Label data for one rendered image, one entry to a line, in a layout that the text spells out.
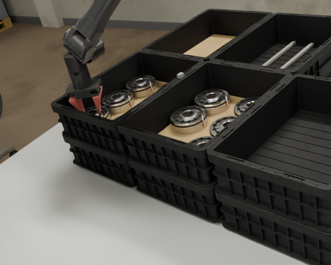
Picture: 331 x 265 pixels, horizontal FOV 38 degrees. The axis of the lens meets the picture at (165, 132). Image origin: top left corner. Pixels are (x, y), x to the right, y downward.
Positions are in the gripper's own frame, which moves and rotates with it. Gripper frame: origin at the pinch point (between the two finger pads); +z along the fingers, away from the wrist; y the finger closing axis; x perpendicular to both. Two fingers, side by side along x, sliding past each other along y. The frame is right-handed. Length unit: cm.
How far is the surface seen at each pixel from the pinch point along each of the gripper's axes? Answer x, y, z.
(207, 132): 16.2, -34.8, 3.2
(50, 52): -311, 124, 95
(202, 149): 39, -35, -7
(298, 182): 55, -52, -8
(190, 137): 17.3, -30.1, 3.3
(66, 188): 14.5, 10.2, 16.9
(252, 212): 47, -43, 5
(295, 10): -240, -101, 69
